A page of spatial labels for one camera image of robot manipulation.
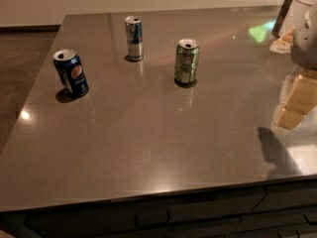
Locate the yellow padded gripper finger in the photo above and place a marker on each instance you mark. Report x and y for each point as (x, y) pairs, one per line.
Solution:
(298, 97)

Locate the dark cabinet drawers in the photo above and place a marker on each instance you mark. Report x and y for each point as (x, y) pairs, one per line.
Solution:
(280, 210)

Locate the silver blue energy drink can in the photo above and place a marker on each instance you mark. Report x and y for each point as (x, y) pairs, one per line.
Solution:
(134, 34)

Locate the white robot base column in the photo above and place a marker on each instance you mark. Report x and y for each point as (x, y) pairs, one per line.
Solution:
(291, 13)

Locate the blue Pepsi can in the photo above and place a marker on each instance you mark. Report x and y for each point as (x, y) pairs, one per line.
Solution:
(69, 68)

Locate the green soda can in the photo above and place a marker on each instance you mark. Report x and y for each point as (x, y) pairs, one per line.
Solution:
(186, 61)

